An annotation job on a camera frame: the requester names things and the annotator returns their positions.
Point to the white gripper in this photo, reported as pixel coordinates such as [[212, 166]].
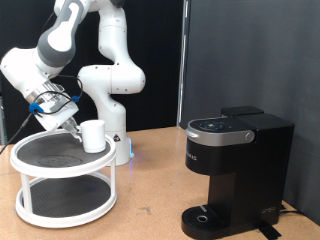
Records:
[[58, 115]]

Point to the white ceramic mug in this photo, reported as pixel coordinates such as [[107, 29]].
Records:
[[95, 138]]

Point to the black Keurig coffee machine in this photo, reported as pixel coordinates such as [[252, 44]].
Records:
[[253, 166]]

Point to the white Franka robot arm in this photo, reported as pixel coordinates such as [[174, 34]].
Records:
[[113, 80]]

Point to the white two-tier turntable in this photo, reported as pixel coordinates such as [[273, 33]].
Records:
[[63, 170]]

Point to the black backdrop curtain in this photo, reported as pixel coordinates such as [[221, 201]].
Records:
[[156, 110]]

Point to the black tape strip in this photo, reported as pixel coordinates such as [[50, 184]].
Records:
[[268, 231]]

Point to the grey partition panel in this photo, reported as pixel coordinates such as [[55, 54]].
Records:
[[300, 66]]

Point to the grey metal frame post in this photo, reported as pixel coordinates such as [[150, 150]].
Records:
[[1, 126]]

